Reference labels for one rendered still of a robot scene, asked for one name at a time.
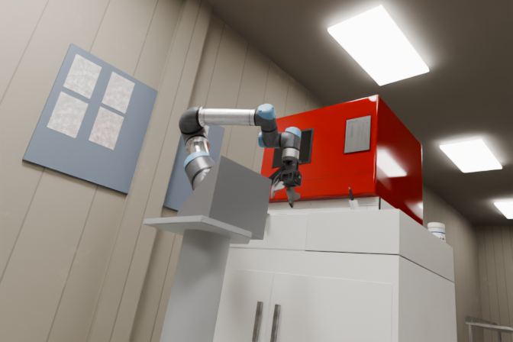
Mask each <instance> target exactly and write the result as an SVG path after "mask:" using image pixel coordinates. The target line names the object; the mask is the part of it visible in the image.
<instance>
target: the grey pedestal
mask: <svg viewBox="0 0 513 342"><path fill-rule="evenodd" d="M144 225H147V226H150V227H155V228H158V229H161V230H164V231H168V232H172V233H174V234H179V235H182V236H183V239H182V245H181V248H180V252H179V258H178V262H177V265H176V271H175V276H174V279H173V285H172V289H171V293H170V297H169V302H168V306H167V310H166V316H165V320H164V323H163V329H162V334H161V337H160V342H213V338H214V334H215V325H216V321H217V316H218V308H219V304H220V299H221V291H222V286H223V281H224V274H225V269H226V265H227V256H228V252H229V247H230V244H249V242H250V239H251V237H252V232H250V231H246V230H244V229H242V228H239V227H235V226H233V225H230V224H226V223H224V222H221V221H217V220H215V219H212V218H208V217H205V216H204V215H197V216H184V217H171V218H146V219H144Z"/></svg>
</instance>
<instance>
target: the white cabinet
mask: <svg viewBox="0 0 513 342"><path fill-rule="evenodd" d="M213 342H457V321H456V304H455V286H454V283H453V282H451V281H449V280H447V279H445V278H443V277H441V276H439V275H437V274H435V273H433V272H431V271H429V270H427V269H425V268H423V267H421V266H419V265H417V264H415V263H413V262H411V261H409V260H407V259H405V258H403V257H401V256H396V255H379V254H361V253H328V252H310V251H293V250H259V249H242V248H229V252H228V256H227V265H226V269H225V274H224V281H223V286H222V291H221V299H220V304H219V308H218V316H217V321H216V325H215V334H214V338H213Z"/></svg>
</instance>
